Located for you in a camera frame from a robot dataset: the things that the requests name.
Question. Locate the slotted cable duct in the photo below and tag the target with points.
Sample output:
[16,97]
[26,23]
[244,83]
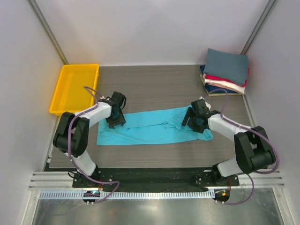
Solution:
[93,194]

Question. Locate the turquoise t shirt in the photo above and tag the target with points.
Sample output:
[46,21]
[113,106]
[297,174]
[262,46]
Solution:
[150,128]

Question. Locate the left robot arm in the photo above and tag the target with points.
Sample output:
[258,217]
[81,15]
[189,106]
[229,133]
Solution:
[72,133]

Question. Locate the aluminium rail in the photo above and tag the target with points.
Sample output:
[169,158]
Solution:
[50,181]

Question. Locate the pink folded shirt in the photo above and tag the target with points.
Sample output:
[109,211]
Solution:
[214,85]

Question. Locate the grey-blue folded shirt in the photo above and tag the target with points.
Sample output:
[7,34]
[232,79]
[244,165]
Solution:
[221,63]

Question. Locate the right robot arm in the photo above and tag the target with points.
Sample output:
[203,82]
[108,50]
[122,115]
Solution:
[252,147]

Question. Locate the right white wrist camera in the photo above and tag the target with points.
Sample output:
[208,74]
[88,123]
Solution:
[206,103]

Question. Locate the right aluminium corner post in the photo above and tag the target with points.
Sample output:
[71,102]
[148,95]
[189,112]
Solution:
[259,25]

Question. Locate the aluminium corner post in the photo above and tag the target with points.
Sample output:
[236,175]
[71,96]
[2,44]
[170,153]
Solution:
[259,25]
[42,20]

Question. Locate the yellow plastic tray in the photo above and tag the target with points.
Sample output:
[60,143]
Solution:
[70,94]

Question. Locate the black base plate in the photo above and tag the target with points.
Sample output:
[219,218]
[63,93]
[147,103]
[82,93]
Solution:
[159,180]

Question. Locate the left aluminium corner post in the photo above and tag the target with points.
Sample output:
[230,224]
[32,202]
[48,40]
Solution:
[42,20]

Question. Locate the white folded shirt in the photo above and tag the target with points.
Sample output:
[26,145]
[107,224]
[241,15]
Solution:
[230,85]

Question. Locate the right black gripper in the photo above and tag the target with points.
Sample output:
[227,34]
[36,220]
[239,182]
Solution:
[198,129]

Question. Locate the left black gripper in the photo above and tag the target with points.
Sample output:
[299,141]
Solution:
[120,120]

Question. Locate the red folded shirt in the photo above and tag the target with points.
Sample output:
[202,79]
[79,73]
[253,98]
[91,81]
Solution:
[239,79]

